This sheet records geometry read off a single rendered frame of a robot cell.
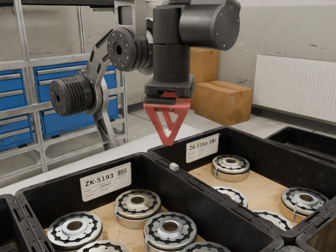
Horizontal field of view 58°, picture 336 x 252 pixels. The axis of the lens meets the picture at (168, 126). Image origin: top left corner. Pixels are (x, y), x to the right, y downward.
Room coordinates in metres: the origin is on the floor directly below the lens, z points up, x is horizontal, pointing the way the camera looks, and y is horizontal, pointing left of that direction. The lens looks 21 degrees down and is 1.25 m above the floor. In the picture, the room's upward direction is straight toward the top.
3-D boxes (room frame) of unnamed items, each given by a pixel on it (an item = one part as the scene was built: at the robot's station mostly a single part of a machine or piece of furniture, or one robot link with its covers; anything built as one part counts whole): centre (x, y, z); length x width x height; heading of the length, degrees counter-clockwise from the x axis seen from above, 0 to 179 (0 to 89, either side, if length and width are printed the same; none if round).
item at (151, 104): (0.45, 0.00, 1.10); 0.07 x 0.07 x 0.09; 81
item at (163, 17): (0.46, -0.01, 1.23); 0.07 x 0.06 x 0.07; 45
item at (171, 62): (0.47, -0.01, 1.17); 0.10 x 0.07 x 0.07; 171
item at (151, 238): (0.47, 0.00, 0.86); 0.10 x 0.10 x 0.01
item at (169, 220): (0.47, 0.00, 0.86); 0.05 x 0.05 x 0.01
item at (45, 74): (2.43, 0.72, 0.60); 0.72 x 0.03 x 0.56; 135
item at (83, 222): (0.47, 0.18, 0.86); 0.05 x 0.05 x 0.01
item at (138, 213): (0.56, 0.07, 0.86); 0.10 x 0.10 x 0.01
